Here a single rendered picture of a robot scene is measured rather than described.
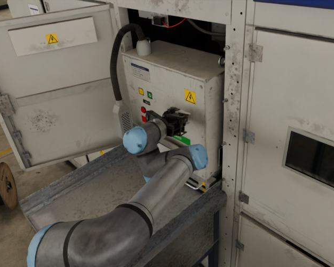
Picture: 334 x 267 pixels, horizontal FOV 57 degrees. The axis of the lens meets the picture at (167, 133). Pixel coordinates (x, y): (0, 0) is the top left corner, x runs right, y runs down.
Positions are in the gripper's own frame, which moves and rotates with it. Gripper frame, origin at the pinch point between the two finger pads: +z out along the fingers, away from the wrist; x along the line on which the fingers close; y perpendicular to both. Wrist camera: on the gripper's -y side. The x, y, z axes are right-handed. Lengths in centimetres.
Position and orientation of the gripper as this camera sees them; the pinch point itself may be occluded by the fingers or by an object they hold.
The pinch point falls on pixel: (182, 114)
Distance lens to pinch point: 120.8
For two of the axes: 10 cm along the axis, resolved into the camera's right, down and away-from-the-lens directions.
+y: 8.5, 2.3, -4.7
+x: 0.5, -9.3, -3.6
